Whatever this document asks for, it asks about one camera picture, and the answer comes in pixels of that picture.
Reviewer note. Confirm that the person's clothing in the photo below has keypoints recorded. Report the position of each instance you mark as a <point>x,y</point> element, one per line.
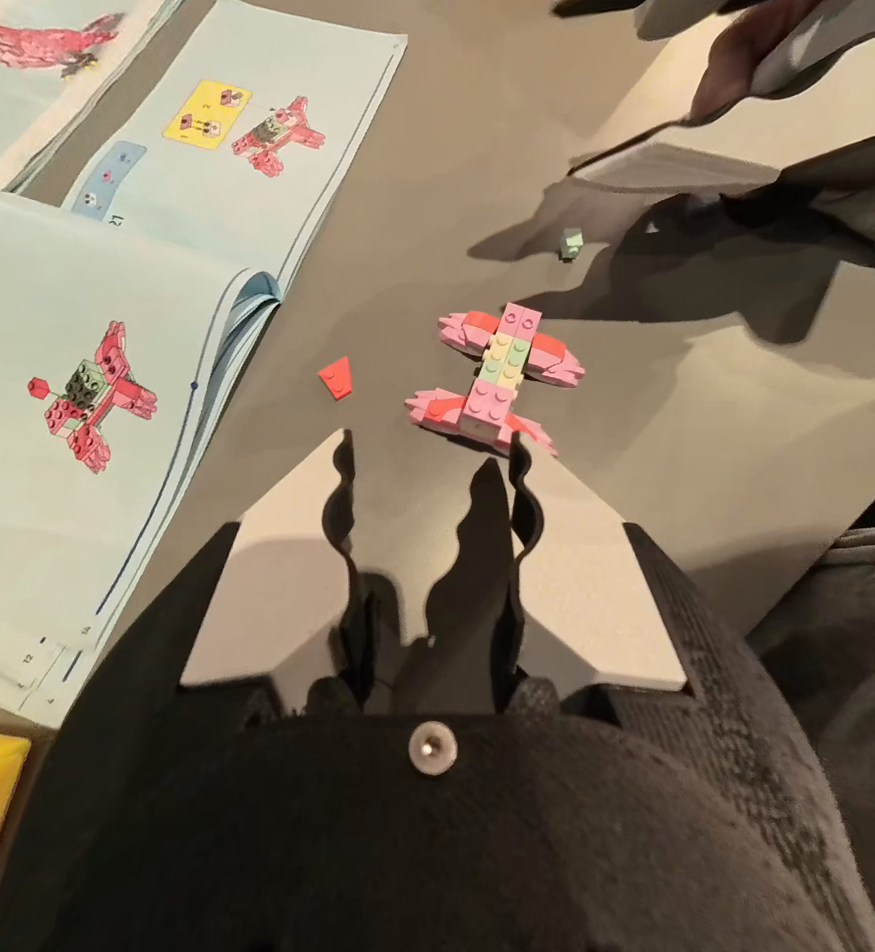
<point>854,669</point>

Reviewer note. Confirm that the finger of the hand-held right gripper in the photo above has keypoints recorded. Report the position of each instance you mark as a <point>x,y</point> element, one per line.
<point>817,63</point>
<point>675,167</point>

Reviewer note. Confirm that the pink brick model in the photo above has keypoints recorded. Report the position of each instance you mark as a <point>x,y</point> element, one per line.
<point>493,372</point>

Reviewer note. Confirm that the small mint green brick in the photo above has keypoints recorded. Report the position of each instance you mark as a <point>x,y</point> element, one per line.
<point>571,243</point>

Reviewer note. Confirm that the grey desk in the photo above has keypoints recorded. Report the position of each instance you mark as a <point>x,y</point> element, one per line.
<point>705,446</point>

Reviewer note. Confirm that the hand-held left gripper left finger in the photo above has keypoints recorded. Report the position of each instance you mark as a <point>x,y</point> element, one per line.
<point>259,595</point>

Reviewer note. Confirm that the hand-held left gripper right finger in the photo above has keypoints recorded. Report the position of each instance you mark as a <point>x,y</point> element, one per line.
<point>601,610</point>

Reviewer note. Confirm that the red wedge brick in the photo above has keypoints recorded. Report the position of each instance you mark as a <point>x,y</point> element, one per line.
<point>335,379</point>

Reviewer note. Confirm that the open pale blue instruction booklet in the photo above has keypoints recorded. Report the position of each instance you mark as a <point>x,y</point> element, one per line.
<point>36,520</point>

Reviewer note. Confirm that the closed instruction booklet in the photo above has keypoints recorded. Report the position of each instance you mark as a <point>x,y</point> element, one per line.
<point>6,111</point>

